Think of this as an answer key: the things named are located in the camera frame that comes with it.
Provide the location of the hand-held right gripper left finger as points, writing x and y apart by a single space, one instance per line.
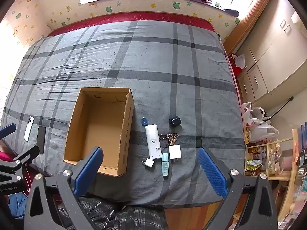
88 172

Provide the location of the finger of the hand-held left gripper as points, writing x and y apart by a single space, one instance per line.
27 154
8 130

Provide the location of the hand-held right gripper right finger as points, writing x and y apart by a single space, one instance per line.
212 172

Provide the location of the large white charger plug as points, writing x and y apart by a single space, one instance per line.
174 151

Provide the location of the small teal bottle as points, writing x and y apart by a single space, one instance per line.
165 165

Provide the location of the brown cardboard box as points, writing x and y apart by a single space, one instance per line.
100 124

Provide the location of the black cylindrical device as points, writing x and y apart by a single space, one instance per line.
174 121

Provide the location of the white remote control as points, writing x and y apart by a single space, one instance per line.
153 141

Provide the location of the white smartphone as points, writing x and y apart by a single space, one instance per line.
28 129

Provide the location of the black smartphone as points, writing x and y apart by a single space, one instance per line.
41 139

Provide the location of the magenta cloth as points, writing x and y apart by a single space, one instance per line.
5 154

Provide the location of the blue cloth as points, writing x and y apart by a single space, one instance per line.
18 206

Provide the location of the metal key bunch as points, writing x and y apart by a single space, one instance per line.
172 139

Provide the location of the black hairpin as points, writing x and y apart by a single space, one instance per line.
161 147

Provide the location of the wooden storage rack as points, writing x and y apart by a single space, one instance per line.
271 172

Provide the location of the small white charger plug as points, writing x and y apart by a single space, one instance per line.
148 163

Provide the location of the person's plaid trouser legs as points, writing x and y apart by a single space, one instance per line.
134 218

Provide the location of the blue key fob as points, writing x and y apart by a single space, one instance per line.
144 121

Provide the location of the black rod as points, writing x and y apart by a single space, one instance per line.
279 106

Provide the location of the red bag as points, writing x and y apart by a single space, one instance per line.
236 70

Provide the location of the white paper sheet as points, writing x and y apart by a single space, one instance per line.
239 61

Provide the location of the grey plaid bedsheet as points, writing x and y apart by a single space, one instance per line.
156 64

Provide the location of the beige wardrobe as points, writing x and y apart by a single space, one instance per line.
275 52

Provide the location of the orange wooden panel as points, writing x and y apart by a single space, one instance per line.
251 24

